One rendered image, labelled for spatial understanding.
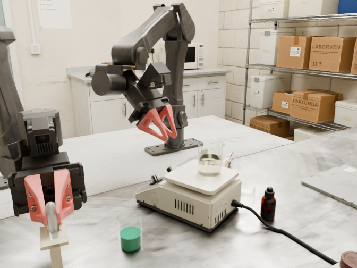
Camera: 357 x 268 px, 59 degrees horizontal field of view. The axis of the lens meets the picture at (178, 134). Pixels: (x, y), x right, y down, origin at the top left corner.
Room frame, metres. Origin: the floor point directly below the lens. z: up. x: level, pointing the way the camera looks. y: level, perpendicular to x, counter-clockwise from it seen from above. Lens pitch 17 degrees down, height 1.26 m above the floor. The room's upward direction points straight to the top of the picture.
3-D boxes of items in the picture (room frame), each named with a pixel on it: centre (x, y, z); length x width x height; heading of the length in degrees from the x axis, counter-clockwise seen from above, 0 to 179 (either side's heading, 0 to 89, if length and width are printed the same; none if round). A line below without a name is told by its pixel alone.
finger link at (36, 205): (0.38, 0.17, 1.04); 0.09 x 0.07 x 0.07; 23
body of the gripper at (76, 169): (0.45, 0.20, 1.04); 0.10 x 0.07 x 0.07; 113
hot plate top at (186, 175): (0.60, -0.05, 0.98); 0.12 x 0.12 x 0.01; 54
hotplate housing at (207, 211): (0.62, -0.03, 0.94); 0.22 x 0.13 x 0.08; 54
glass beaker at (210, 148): (0.59, -0.07, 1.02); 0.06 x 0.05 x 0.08; 53
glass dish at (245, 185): (0.67, -0.15, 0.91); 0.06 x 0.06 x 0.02
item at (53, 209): (0.35, 0.16, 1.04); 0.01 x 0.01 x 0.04; 24
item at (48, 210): (0.34, 0.16, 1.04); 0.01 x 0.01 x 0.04; 23
